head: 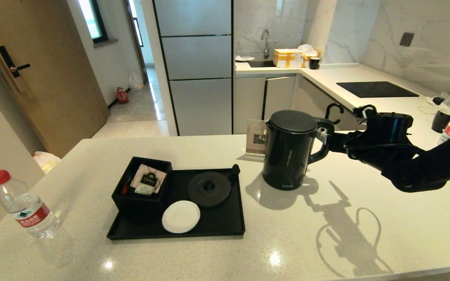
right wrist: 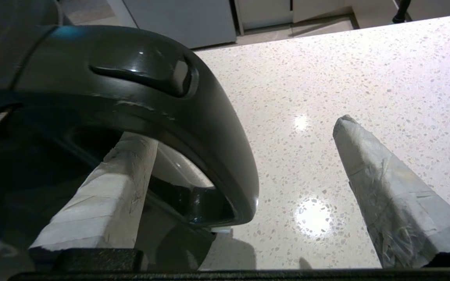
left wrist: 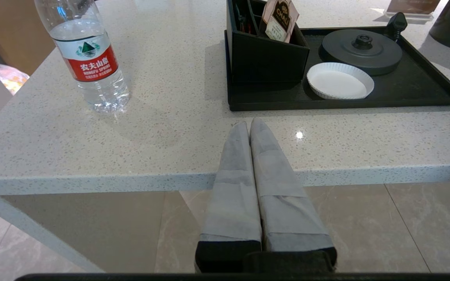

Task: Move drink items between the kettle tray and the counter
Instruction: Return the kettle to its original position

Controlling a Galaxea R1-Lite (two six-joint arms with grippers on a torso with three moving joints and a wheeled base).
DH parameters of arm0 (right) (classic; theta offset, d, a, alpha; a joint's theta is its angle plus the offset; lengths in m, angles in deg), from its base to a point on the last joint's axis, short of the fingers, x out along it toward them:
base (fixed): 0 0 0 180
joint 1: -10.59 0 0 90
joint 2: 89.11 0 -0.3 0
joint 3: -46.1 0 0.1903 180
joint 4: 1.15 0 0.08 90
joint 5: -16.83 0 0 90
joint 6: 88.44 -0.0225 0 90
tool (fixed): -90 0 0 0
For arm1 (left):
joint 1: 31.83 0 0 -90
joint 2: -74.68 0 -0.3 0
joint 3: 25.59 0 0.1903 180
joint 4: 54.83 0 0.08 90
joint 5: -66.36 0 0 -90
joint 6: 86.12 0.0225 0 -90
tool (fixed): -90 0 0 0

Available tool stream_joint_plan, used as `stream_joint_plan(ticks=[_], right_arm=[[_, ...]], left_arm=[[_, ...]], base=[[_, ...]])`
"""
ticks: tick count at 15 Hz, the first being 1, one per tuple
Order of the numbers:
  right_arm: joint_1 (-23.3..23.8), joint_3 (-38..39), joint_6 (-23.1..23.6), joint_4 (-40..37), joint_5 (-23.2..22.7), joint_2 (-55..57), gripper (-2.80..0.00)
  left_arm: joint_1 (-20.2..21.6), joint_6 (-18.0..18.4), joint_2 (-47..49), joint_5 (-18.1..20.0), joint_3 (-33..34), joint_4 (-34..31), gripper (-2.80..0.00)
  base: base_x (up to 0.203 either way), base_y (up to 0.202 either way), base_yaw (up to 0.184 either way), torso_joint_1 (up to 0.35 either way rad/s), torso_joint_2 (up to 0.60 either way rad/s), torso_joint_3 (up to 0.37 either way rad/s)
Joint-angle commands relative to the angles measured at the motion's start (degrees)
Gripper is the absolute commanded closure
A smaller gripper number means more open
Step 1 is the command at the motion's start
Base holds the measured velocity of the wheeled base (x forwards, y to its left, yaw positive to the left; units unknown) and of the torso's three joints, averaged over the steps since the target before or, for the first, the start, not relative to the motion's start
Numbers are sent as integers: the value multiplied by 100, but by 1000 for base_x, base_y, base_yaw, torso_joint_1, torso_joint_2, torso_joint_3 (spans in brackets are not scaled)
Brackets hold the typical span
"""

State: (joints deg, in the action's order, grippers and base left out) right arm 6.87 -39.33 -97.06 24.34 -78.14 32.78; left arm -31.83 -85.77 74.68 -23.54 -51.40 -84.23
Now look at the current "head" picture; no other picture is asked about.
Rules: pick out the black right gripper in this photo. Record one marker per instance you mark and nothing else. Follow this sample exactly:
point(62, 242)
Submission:
point(389, 128)

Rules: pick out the black electric kettle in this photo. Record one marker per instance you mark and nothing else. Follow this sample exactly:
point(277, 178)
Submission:
point(287, 156)

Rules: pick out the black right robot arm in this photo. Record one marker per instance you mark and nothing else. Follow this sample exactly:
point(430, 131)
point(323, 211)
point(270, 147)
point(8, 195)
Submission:
point(443, 164)

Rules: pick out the small black cup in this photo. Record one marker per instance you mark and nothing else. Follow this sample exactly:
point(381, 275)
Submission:
point(315, 63)

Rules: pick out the black round kettle base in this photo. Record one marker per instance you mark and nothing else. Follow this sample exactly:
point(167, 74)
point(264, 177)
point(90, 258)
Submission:
point(209, 190)

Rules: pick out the beige tea bag sachet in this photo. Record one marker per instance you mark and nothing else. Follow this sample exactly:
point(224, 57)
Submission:
point(149, 181)

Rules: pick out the white cabinet door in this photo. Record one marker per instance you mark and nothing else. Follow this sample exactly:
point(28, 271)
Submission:
point(280, 93)
point(248, 97)

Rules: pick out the black induction cooktop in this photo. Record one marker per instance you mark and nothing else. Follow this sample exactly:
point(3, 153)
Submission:
point(376, 89)

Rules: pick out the acrylic QR code sign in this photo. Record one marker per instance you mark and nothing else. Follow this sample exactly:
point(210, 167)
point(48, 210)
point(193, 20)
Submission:
point(254, 136)

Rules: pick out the small yellow-taped cardboard box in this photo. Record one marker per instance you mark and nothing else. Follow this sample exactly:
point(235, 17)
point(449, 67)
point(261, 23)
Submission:
point(308, 59)

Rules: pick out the large yellow-taped cardboard box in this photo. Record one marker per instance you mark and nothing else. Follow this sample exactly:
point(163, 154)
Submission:
point(287, 58)

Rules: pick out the crumpled white plastic wrap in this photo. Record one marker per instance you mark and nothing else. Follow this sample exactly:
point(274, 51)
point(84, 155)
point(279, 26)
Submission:
point(307, 48)

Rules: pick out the dark kitchen sink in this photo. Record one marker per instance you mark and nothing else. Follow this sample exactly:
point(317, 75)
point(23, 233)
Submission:
point(262, 63)

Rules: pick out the white dish cloth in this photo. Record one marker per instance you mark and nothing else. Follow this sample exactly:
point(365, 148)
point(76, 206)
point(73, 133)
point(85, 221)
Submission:
point(245, 58)

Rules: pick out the chrome kitchen faucet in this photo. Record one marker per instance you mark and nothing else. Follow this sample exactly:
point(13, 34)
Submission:
point(266, 38)

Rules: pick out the black mug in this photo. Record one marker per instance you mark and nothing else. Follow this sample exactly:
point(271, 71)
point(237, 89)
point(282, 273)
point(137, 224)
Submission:
point(440, 121)

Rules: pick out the crumpled clear plastic packaging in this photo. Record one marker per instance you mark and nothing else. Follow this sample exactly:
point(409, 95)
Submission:
point(448, 100)

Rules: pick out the black rectangular serving tray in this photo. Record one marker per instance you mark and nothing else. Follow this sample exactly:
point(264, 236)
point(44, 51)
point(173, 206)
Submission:
point(225, 226)

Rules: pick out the silver refrigerator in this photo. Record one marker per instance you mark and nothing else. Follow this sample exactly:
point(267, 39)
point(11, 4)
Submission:
point(197, 58)

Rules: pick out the white round paper coaster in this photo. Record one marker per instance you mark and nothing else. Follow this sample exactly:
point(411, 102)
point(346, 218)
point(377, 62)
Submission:
point(181, 217)

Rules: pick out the black divided organizer box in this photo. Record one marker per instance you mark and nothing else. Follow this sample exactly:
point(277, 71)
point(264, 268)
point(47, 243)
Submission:
point(139, 205)

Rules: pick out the small red sachet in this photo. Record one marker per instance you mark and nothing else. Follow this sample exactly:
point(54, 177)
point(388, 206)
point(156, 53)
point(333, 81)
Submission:
point(125, 189)

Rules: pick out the red bag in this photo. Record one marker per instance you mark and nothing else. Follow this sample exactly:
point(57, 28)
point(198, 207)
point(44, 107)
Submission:
point(122, 96)

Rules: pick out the black framed window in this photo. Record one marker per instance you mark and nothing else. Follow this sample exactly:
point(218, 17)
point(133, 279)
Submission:
point(92, 19)

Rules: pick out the brown wooden door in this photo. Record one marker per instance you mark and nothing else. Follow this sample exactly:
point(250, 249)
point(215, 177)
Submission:
point(53, 78)

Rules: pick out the white and yellow plastic bag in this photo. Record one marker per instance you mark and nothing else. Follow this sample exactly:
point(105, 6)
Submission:
point(46, 162)

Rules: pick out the black and gold door lock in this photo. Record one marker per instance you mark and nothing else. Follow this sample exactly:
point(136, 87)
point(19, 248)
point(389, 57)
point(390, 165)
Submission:
point(8, 64)

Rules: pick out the dark wall socket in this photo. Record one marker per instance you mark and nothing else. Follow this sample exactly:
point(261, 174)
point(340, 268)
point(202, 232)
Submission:
point(406, 39)

